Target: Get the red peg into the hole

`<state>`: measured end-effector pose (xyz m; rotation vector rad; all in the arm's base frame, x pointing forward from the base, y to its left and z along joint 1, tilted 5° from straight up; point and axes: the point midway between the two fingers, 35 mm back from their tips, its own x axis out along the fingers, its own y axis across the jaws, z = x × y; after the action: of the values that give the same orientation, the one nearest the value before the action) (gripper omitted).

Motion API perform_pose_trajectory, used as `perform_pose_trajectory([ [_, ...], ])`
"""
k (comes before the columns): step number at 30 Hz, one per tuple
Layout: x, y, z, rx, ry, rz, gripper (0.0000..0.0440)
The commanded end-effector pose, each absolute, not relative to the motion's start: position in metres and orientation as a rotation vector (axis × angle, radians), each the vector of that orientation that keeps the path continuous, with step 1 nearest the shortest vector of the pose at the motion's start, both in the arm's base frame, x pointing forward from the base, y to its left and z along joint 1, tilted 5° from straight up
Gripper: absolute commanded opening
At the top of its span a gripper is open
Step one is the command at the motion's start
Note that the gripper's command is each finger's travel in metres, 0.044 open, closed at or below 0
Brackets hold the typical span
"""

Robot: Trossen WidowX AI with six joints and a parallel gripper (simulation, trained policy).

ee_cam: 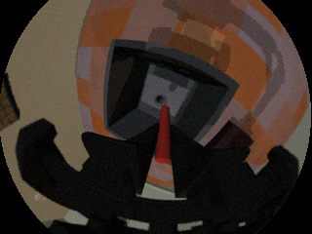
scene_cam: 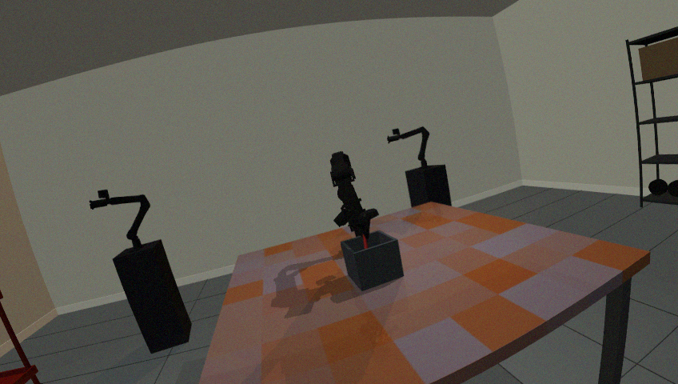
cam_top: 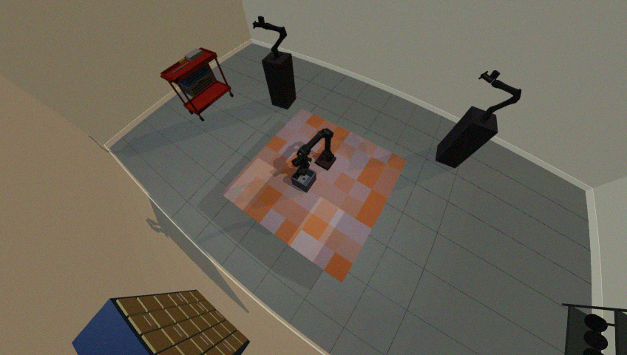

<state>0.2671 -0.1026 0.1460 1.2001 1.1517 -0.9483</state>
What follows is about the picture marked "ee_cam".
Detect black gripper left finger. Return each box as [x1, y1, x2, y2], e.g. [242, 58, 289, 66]
[81, 122, 159, 195]

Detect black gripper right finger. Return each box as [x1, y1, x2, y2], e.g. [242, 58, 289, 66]
[171, 124, 251, 199]

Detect red peg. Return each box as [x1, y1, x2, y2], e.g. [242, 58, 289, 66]
[155, 105, 172, 164]

